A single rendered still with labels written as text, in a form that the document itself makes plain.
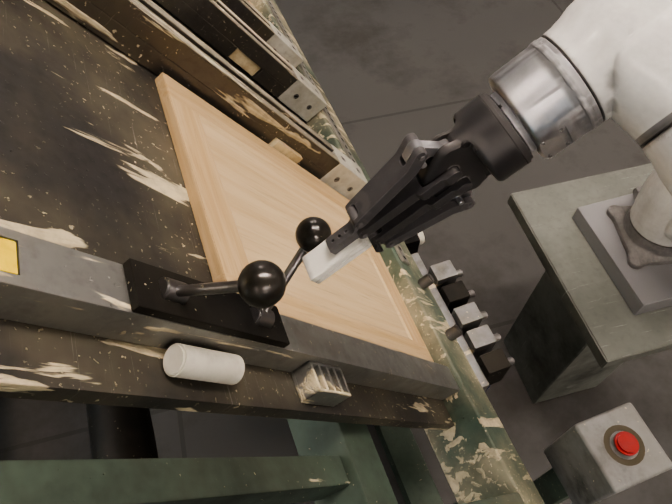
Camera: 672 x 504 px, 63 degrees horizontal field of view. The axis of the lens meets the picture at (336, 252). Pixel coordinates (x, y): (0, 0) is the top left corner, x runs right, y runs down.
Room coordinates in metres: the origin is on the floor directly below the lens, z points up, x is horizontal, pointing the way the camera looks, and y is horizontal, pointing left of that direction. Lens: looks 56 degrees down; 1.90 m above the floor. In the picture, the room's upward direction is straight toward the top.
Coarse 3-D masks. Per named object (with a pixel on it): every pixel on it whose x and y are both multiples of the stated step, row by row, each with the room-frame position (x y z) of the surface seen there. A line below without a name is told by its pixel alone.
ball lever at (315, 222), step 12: (300, 228) 0.33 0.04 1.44; (312, 228) 0.33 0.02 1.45; (324, 228) 0.33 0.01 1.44; (300, 240) 0.32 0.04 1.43; (312, 240) 0.32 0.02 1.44; (324, 240) 0.32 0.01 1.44; (300, 252) 0.32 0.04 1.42; (288, 276) 0.30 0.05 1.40; (252, 312) 0.27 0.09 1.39; (264, 312) 0.27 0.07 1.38; (264, 324) 0.26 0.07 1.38
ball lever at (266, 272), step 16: (256, 272) 0.22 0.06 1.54; (272, 272) 0.22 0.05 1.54; (160, 288) 0.24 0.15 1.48; (176, 288) 0.24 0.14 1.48; (192, 288) 0.23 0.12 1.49; (208, 288) 0.23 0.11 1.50; (224, 288) 0.22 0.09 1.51; (240, 288) 0.21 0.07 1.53; (256, 288) 0.21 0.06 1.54; (272, 288) 0.21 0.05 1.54; (256, 304) 0.20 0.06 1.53; (272, 304) 0.20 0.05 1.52
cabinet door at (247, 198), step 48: (192, 96) 0.69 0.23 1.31; (192, 144) 0.55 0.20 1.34; (240, 144) 0.66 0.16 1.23; (192, 192) 0.46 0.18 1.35; (240, 192) 0.52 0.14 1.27; (288, 192) 0.63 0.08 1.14; (336, 192) 0.78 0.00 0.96; (240, 240) 0.41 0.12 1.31; (288, 240) 0.49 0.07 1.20; (288, 288) 0.38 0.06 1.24; (336, 288) 0.45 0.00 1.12; (384, 288) 0.55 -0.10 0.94; (384, 336) 0.40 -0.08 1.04
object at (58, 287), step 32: (32, 256) 0.22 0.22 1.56; (64, 256) 0.23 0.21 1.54; (96, 256) 0.25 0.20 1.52; (0, 288) 0.18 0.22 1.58; (32, 288) 0.19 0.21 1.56; (64, 288) 0.20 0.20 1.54; (96, 288) 0.21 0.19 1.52; (32, 320) 0.18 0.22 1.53; (64, 320) 0.19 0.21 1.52; (96, 320) 0.20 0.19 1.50; (128, 320) 0.20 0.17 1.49; (160, 320) 0.21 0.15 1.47; (288, 320) 0.29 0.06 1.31; (256, 352) 0.24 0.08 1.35; (288, 352) 0.25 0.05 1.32; (320, 352) 0.27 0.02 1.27; (352, 352) 0.30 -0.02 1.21; (384, 352) 0.34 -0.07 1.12; (384, 384) 0.30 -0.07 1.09; (416, 384) 0.32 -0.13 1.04; (448, 384) 0.35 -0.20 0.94
